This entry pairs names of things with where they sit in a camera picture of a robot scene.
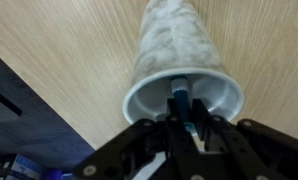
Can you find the blue marker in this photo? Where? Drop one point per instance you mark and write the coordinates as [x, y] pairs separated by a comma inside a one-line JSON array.
[[180, 96]]

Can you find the white patterned paper cup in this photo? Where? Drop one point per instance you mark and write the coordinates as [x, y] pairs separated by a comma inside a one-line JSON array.
[[174, 52]]

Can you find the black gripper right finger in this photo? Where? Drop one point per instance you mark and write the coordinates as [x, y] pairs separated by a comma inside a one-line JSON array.
[[252, 151]]

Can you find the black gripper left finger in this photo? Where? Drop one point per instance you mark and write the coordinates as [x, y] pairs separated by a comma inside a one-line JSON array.
[[124, 156]]

